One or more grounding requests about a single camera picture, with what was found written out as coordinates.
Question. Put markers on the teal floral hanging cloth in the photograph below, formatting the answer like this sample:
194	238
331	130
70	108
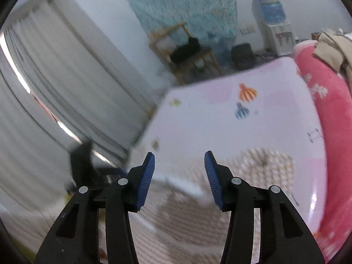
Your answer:
187	5

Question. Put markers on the wall socket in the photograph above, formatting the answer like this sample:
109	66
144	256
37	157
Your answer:
247	30

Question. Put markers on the pink floral blanket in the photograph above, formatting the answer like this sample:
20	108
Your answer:
335	121

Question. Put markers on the black cloth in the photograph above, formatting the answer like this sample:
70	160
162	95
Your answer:
184	51

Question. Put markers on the beige clothes pile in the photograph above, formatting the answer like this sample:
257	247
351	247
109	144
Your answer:
332	49

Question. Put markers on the black bin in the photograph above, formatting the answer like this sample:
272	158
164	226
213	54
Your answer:
242	56

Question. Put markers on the white curtain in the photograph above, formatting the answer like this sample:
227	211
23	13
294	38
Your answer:
68	88

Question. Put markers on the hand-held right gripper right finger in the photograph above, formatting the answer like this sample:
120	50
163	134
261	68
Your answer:
214	181

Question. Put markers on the white water dispenser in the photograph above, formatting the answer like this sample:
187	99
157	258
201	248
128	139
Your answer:
277	38

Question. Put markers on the beige white checked coat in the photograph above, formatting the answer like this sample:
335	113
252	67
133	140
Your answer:
181	220

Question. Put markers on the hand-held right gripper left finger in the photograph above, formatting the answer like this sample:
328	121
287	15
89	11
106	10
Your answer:
145	181

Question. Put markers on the wooden chair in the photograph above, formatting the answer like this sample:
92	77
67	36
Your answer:
192	66

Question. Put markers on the pink balloon print board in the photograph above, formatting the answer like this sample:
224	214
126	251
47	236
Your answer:
220	126

